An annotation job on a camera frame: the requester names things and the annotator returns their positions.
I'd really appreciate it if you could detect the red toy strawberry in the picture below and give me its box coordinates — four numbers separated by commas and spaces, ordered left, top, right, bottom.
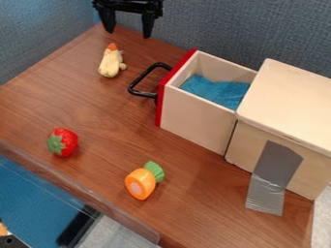
45, 127, 80, 158

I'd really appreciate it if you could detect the drawer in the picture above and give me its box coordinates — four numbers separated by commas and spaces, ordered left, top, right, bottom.
126, 47, 259, 157

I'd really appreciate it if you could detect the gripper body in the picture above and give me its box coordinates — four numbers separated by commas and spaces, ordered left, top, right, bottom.
90, 0, 166, 17

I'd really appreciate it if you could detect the blue cloth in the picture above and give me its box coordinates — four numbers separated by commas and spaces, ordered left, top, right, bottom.
178, 74, 253, 111

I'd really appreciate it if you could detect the yellow plush duck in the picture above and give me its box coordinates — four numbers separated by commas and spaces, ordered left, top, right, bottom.
97, 42, 129, 78

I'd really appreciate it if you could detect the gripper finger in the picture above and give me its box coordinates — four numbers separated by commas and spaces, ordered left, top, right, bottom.
97, 8, 118, 35
140, 12, 158, 40

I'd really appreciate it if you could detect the cabinet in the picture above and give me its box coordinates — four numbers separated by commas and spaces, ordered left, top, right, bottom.
224, 57, 331, 202

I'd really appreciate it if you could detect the orange toy carrot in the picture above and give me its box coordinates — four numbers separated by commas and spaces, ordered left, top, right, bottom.
124, 160, 167, 202

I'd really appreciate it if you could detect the grey tape strip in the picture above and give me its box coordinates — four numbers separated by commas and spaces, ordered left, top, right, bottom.
244, 139, 306, 217

